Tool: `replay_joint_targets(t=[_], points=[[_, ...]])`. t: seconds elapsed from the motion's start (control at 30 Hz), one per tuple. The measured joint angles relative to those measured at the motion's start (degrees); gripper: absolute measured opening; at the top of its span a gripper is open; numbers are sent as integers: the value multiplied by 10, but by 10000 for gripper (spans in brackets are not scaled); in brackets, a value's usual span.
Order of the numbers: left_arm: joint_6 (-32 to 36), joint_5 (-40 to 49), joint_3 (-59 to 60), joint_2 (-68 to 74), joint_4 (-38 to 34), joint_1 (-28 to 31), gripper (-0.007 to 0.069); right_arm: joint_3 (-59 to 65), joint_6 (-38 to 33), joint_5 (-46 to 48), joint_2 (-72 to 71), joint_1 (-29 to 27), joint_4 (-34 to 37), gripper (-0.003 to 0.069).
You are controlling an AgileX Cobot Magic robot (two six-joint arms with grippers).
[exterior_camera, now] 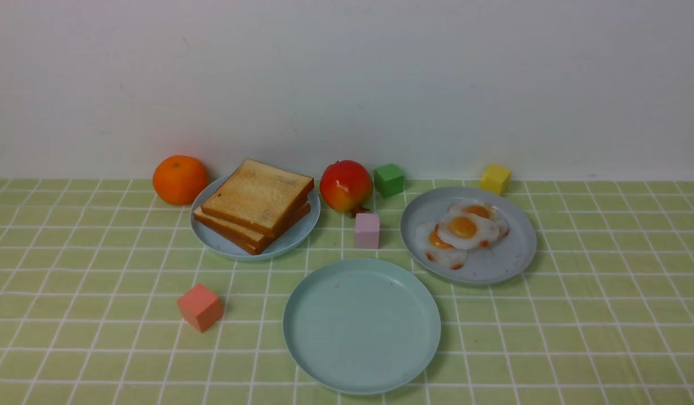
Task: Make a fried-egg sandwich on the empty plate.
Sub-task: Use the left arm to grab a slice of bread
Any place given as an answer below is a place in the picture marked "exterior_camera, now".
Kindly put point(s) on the toast slice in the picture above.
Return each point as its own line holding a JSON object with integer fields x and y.
{"x": 297, "y": 215}
{"x": 259, "y": 197}
{"x": 251, "y": 241}

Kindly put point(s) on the fried egg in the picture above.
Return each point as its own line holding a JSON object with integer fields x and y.
{"x": 437, "y": 251}
{"x": 481, "y": 209}
{"x": 467, "y": 231}

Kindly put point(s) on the red yellow apple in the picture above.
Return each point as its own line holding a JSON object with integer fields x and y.
{"x": 346, "y": 187}

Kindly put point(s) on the pink cube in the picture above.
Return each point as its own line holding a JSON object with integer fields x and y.
{"x": 367, "y": 231}

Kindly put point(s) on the green cube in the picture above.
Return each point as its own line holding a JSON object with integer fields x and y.
{"x": 388, "y": 180}

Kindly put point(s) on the light blue bread plate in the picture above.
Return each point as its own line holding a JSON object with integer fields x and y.
{"x": 289, "y": 240}

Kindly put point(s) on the teal centre plate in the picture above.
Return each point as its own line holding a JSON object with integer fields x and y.
{"x": 361, "y": 326}

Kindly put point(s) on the yellow cube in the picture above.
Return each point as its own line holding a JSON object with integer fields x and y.
{"x": 496, "y": 179}

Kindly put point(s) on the orange fruit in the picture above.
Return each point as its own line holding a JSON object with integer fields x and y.
{"x": 179, "y": 179}

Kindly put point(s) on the grey egg plate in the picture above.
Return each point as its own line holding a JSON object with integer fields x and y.
{"x": 503, "y": 259}

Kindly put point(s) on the salmon red cube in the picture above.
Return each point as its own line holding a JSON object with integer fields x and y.
{"x": 201, "y": 307}

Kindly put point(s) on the green checked tablecloth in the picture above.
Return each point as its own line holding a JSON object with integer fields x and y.
{"x": 91, "y": 271}

